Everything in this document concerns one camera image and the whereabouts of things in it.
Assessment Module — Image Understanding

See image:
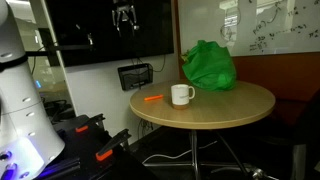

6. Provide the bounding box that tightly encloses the black wall-mounted television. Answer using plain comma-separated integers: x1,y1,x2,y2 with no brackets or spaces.
44,0,175,68

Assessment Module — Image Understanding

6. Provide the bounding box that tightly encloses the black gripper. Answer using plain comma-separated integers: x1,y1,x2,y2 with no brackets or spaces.
112,0,140,33

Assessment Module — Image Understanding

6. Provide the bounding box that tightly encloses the black wire mesh wall basket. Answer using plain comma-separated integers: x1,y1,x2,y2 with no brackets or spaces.
117,63,154,92

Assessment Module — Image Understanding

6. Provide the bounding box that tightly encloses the green plastic bag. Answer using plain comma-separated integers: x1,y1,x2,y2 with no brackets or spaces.
180,39,238,93

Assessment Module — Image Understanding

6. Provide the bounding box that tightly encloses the dark red upholstered bench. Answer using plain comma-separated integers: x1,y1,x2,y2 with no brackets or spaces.
231,51,320,148

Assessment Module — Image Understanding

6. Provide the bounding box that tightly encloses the black clamp with orange tip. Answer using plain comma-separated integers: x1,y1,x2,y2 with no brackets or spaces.
95,128,132,163
74,113,107,134

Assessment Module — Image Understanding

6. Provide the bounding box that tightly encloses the white ceramic mug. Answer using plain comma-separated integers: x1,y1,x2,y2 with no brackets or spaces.
170,83,196,110

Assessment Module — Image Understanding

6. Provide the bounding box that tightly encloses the orange sharpie marker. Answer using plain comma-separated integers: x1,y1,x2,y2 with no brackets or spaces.
143,94,165,102

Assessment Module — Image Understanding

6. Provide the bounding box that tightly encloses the white cable on floor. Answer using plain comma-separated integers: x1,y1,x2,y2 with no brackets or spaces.
141,139,218,165

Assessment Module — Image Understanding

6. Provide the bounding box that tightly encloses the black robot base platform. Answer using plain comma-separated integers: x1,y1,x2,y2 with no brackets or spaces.
34,114,158,180

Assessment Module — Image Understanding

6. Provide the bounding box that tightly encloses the round wooden table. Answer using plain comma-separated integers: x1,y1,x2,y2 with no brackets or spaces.
129,78,277,180

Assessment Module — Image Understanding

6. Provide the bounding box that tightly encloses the whiteboard with writing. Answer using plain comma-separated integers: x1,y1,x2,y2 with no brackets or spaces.
176,0,320,57

